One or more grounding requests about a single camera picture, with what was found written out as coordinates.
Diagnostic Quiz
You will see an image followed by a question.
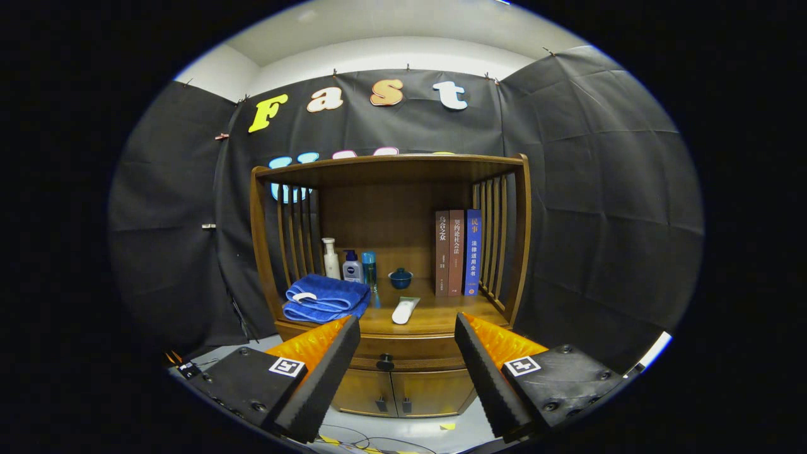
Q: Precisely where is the wooden cabinet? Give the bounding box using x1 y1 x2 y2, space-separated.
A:
250 153 531 419

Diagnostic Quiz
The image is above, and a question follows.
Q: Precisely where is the white bottle with blue pump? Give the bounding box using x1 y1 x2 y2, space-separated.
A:
342 250 364 284

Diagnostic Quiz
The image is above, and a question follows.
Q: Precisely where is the blue folded towel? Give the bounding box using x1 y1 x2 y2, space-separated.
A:
282 274 371 324

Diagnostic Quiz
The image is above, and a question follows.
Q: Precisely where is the white green tube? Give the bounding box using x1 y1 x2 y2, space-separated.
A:
392 296 421 325

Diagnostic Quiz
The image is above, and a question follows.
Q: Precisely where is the wooden countertop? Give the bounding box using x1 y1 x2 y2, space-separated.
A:
276 287 508 336

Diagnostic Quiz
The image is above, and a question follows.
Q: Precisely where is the wooden drawer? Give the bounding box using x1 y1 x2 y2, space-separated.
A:
348 334 467 372

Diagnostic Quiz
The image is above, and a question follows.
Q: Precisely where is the dark brown book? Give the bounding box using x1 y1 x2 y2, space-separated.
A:
435 211 451 298

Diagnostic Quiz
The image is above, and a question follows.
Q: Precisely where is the blue book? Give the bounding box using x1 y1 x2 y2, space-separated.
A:
463 209 482 297

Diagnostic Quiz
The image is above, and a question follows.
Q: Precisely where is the black floor cable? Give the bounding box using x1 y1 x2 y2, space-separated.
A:
325 422 437 454

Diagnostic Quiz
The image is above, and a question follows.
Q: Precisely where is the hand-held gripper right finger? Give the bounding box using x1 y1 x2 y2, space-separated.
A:
454 312 631 443

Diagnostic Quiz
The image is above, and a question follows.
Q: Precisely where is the wooden cabinet door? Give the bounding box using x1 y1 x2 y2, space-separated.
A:
392 369 477 419
332 368 397 417

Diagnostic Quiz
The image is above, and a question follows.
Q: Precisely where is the reddish brown book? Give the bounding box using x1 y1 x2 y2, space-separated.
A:
448 210 466 297

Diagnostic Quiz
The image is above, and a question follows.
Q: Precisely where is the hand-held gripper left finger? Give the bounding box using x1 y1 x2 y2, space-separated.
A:
186 315 361 444

